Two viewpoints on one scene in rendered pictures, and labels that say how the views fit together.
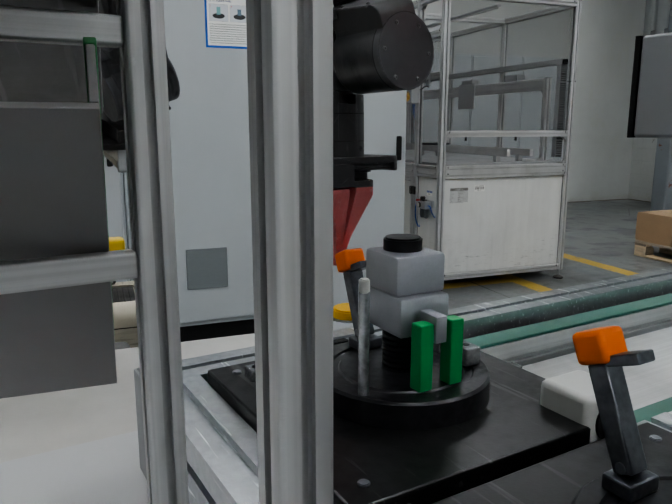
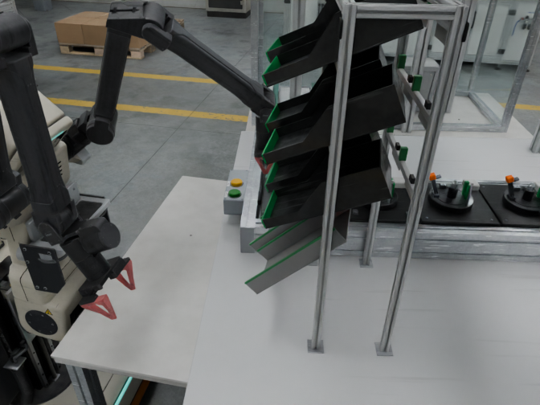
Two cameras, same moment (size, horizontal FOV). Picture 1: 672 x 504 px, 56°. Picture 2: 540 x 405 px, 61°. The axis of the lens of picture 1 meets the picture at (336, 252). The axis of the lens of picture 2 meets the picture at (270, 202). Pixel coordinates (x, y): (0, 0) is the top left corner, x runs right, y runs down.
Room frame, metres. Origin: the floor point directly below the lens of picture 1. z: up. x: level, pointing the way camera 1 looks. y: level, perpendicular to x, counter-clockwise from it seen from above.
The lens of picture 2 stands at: (-0.13, 1.09, 1.79)
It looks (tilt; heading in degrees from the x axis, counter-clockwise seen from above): 33 degrees down; 302
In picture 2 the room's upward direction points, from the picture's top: 1 degrees clockwise
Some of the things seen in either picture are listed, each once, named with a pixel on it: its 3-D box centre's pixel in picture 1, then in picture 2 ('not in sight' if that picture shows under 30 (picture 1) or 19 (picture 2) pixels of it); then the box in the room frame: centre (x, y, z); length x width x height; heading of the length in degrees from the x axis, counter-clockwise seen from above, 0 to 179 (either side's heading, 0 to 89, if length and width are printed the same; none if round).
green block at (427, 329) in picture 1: (421, 356); not in sight; (0.43, -0.06, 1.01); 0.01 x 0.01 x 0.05; 31
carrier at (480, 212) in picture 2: not in sight; (452, 190); (0.05, -0.31, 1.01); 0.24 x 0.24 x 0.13; 31
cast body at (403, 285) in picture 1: (409, 283); not in sight; (0.47, -0.06, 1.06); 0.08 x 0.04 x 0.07; 28
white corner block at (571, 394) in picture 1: (582, 408); not in sight; (0.44, -0.19, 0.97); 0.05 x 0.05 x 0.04; 31
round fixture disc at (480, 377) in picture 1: (400, 377); not in sight; (0.48, -0.05, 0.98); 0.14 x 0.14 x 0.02
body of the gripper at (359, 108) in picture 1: (332, 135); (265, 141); (0.57, 0.00, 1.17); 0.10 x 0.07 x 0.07; 121
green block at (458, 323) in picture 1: (451, 349); not in sight; (0.45, -0.09, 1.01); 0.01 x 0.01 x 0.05; 31
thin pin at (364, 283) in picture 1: (363, 337); not in sight; (0.42, -0.02, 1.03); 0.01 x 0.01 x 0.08
